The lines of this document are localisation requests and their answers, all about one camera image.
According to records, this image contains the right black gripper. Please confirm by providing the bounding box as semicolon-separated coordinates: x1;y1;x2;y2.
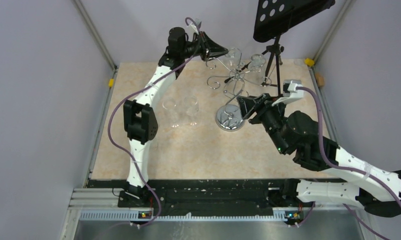
237;93;290;155

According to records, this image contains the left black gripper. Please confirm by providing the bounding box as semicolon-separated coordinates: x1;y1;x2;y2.
180;31;228;63

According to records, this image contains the clear wine glass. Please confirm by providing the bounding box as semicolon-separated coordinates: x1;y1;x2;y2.
162;98;181;128
183;95;200;127

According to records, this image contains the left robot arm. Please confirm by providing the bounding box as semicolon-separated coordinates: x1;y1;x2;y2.
123;27;229;207

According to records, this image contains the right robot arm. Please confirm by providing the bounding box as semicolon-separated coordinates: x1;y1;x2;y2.
237;87;401;218

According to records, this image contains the chrome wine glass rack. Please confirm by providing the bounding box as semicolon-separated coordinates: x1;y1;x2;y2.
206;58;272;132

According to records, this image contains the black music stand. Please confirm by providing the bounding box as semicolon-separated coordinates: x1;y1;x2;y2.
243;0;336;97

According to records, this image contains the yellow corner clip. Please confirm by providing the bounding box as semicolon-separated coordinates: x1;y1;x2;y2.
304;58;315;67

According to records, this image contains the yellow left edge clip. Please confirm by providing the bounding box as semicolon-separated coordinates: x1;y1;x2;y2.
108;78;115;88

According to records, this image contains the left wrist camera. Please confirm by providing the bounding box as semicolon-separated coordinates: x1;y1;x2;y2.
187;17;202;35

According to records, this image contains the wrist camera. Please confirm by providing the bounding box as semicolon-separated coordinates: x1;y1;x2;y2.
272;79;304;107
187;17;202;35

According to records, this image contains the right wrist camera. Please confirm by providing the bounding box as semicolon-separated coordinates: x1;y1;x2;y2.
272;79;304;107

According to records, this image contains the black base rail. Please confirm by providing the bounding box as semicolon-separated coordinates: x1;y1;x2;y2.
106;178;313;219

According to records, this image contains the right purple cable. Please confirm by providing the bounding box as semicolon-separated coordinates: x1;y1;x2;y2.
296;86;401;229

